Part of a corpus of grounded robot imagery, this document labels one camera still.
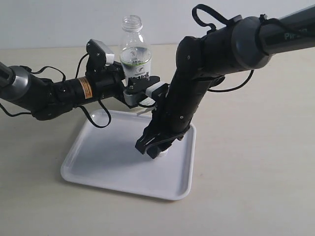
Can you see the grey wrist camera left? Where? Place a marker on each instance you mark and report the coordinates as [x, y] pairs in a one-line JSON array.
[[100, 56]]

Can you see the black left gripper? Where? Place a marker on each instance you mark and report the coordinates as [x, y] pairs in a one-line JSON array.
[[108, 82]]

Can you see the white bottle cap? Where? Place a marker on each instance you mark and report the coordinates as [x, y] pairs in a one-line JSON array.
[[163, 153]]

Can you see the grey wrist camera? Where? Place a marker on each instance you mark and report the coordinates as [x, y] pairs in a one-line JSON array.
[[100, 56], [153, 95]]

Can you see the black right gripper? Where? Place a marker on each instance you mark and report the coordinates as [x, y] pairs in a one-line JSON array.
[[171, 120]]

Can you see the white rectangular plastic tray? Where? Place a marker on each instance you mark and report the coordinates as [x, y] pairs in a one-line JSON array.
[[107, 158]]

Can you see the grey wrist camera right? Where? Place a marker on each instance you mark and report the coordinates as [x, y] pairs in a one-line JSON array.
[[153, 95]]

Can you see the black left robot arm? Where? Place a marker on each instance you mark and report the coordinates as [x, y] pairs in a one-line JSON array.
[[46, 100]]

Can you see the clear plastic drink bottle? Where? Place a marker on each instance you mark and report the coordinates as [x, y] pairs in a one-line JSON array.
[[135, 53]]

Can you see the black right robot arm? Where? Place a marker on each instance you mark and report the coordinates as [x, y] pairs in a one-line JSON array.
[[229, 46]]

